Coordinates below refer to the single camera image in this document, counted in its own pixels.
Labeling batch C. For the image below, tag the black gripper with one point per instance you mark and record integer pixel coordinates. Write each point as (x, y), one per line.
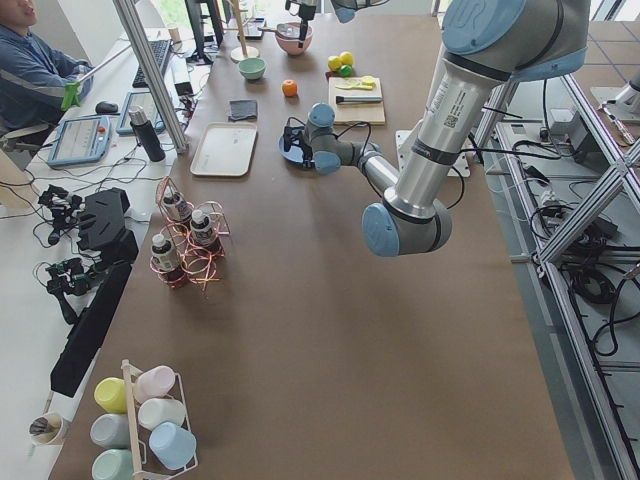
(304, 149)
(306, 10)

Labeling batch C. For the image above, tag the orange mandarin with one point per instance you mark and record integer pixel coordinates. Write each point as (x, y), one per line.
(289, 88)

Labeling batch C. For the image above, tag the blue plate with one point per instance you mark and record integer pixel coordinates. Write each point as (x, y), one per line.
(295, 155)

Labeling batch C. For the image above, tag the pink bowl of ice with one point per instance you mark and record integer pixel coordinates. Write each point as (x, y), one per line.
(287, 37)

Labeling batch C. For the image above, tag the yellow lemon near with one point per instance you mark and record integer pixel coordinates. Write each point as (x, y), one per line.
(334, 63)

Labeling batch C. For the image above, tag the yellow lemon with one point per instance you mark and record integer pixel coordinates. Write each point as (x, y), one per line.
(334, 63)
(346, 58)

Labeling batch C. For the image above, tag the yellow lemon far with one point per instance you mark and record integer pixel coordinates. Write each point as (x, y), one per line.
(346, 58)

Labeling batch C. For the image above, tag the grey folded cloth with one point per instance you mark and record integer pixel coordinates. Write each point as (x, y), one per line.
(246, 109)

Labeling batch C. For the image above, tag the green lime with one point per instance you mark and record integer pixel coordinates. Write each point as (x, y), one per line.
(345, 71)

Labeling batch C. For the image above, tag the bamboo cutting board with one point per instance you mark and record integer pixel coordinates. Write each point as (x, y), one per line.
(345, 114)

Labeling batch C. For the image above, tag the wooden cup tree stand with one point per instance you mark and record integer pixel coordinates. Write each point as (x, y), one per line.
(244, 51)

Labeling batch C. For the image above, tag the cream rabbit tray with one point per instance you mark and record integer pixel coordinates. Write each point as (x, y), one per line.
(225, 150)

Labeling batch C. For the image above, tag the mint green bowl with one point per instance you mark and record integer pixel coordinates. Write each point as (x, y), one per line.
(252, 68)

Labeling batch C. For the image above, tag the steel muddler black tip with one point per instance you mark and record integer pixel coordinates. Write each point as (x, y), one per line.
(358, 100)

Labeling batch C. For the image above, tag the lemon slice upper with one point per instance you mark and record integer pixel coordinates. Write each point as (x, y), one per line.
(368, 81)

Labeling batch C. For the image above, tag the yellow plastic knife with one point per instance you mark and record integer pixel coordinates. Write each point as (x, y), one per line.
(355, 86)

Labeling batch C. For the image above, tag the tea bottle top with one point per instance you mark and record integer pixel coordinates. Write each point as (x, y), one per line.
(177, 209)

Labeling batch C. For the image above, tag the black thermos bottle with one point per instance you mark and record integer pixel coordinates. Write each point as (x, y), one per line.
(146, 134)

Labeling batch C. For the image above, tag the black computer mouse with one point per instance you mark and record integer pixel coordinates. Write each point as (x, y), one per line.
(106, 108)

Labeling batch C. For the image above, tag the teach pendant near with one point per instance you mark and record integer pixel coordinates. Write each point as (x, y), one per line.
(80, 140)

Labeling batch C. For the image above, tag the person in blue jacket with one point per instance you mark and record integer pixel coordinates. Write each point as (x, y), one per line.
(34, 75)

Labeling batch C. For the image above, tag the pink plastic cup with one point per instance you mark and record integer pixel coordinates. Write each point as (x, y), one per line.
(154, 383)

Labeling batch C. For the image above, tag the white plastic cup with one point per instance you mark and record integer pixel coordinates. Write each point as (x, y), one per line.
(156, 411)

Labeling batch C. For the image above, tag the yellow plastic cup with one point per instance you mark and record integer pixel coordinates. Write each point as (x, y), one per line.
(110, 395)

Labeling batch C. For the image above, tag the light blue plastic cup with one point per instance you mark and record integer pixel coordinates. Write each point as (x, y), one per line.
(173, 445)

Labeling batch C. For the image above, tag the grey plastic cup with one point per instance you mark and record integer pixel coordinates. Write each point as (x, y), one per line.
(111, 431)

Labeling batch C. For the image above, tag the copper wire bottle rack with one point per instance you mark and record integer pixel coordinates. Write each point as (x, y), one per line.
(199, 264)

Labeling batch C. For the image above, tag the white wire cup rack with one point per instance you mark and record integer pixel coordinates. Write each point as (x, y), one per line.
(145, 463)

